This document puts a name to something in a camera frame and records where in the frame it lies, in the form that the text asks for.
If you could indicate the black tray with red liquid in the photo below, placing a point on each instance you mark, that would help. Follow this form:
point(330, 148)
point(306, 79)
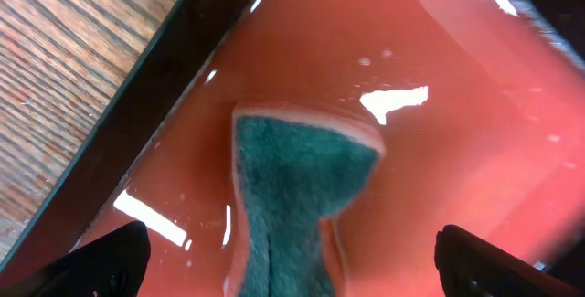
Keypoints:
point(481, 117)

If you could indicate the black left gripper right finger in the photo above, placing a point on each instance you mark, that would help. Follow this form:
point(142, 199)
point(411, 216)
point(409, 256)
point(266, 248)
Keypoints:
point(470, 266)

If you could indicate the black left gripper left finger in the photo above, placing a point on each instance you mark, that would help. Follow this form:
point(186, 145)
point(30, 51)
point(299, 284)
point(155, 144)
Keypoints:
point(113, 265)

